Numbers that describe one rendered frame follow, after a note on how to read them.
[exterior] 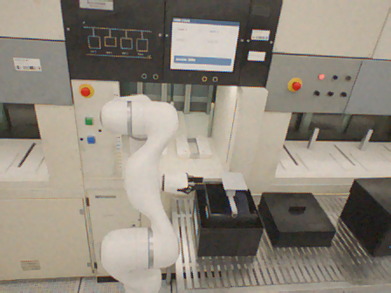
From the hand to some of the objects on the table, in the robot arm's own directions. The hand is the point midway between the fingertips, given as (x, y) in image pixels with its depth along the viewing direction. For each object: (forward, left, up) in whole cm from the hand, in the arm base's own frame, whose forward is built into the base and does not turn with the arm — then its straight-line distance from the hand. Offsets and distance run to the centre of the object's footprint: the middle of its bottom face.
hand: (199, 183), depth 130 cm
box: (+66, -70, -30) cm, 101 cm away
